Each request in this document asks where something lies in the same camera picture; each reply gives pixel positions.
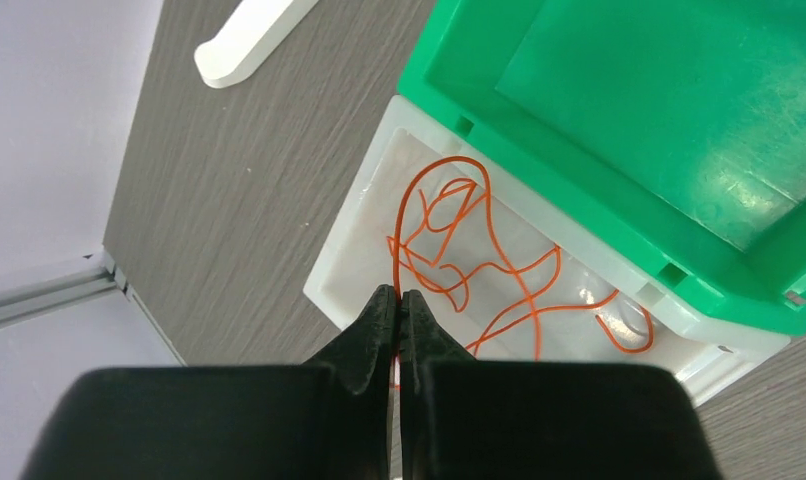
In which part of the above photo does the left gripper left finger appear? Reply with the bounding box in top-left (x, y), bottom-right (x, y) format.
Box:
top-left (23, 285), bottom-right (397, 479)

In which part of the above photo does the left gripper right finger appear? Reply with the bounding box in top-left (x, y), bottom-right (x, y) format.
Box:
top-left (398, 290), bottom-right (722, 479)

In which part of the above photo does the orange cable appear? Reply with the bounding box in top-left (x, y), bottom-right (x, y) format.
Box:
top-left (386, 178), bottom-right (656, 362)
top-left (390, 156), bottom-right (543, 362)

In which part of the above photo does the white plastic bin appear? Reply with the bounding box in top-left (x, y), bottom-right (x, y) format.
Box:
top-left (303, 96), bottom-right (790, 404)

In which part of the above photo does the green plastic bin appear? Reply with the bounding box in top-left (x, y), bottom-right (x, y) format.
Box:
top-left (398, 0), bottom-right (806, 335)

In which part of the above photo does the white rack base foot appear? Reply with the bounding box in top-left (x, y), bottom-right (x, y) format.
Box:
top-left (194, 0), bottom-right (317, 89)

